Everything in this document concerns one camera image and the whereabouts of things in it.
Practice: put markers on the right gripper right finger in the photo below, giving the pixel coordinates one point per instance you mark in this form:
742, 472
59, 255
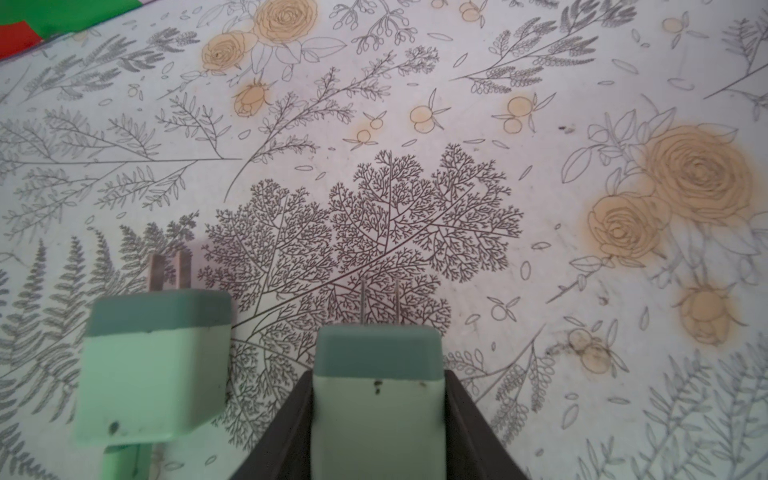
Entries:
473, 450

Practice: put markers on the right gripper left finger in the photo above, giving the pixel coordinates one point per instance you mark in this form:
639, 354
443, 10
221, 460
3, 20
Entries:
284, 450

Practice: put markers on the green charger plug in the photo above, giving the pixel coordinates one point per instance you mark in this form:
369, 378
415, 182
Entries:
154, 367
378, 402

